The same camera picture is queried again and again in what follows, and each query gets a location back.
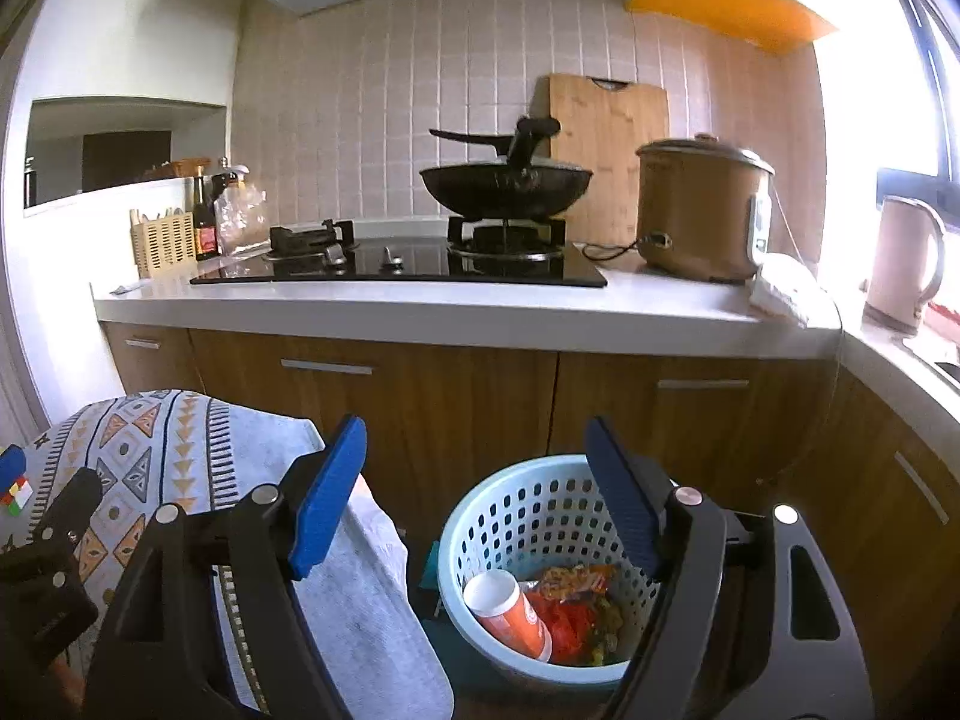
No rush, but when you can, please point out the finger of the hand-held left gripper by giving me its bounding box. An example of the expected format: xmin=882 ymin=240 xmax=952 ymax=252
xmin=0 ymin=467 xmax=103 ymax=661

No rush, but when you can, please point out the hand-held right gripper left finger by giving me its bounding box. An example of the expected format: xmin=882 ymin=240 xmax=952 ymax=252
xmin=82 ymin=412 xmax=368 ymax=720

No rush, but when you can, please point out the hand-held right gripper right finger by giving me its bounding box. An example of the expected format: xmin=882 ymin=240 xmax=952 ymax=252
xmin=583 ymin=416 xmax=875 ymax=720

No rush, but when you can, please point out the orange snack packet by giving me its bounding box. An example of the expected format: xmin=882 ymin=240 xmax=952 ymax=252
xmin=535 ymin=562 xmax=617 ymax=602

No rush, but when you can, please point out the light blue perforated basket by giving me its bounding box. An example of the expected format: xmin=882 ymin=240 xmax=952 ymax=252
xmin=437 ymin=454 xmax=668 ymax=691

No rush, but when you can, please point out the yellowish green scrap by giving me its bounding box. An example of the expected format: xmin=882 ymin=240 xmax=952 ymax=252
xmin=585 ymin=604 xmax=628 ymax=665

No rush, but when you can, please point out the orange paper cup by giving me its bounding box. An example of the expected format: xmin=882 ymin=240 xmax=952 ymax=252
xmin=463 ymin=568 xmax=554 ymax=664

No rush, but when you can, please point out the colourful puzzle cube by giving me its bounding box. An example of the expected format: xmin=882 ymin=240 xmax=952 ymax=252
xmin=0 ymin=445 xmax=35 ymax=516

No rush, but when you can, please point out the wooden kitchen cabinet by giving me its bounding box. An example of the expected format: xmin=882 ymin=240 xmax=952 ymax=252
xmin=101 ymin=321 xmax=960 ymax=720

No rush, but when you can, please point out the black glass gas stove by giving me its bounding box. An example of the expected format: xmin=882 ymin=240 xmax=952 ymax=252
xmin=190 ymin=217 xmax=608 ymax=289

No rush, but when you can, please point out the white cloth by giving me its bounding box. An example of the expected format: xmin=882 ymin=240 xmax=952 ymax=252
xmin=748 ymin=253 xmax=835 ymax=329

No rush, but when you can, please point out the beige slotted utensil holder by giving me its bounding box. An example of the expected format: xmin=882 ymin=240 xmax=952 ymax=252
xmin=129 ymin=206 xmax=198 ymax=279

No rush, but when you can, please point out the clear plastic food bag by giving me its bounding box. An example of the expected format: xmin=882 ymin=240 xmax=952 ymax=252
xmin=215 ymin=184 xmax=272 ymax=257

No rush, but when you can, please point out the dark sauce bottle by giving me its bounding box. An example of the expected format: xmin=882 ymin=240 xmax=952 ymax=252
xmin=193 ymin=175 xmax=221 ymax=261

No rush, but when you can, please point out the brown rice cooker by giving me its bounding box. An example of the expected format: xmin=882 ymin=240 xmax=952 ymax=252
xmin=635 ymin=133 xmax=776 ymax=285

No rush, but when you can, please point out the dark bottle silver cap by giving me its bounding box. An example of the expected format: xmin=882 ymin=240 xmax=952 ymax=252
xmin=211 ymin=157 xmax=242 ymax=241

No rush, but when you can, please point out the black wok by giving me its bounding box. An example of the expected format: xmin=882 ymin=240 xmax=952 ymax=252
xmin=418 ymin=115 xmax=594 ymax=221

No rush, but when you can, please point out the wooden cutting board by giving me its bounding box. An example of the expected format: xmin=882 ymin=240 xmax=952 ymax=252
xmin=529 ymin=73 xmax=671 ymax=245

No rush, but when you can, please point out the pale pink electric kettle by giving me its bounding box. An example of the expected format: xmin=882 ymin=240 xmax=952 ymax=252
xmin=865 ymin=195 xmax=948 ymax=332

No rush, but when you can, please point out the black spatula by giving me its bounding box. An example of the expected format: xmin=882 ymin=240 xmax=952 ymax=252
xmin=429 ymin=127 xmax=526 ymax=163

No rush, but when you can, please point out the thin hanging cable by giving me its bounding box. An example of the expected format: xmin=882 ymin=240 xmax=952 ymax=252
xmin=756 ymin=187 xmax=850 ymax=485

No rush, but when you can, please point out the black power cable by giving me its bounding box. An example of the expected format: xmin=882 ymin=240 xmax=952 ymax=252
xmin=574 ymin=238 xmax=655 ymax=261

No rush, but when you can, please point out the dark window frame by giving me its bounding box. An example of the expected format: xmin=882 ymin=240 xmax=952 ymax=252
xmin=825 ymin=0 xmax=960 ymax=205

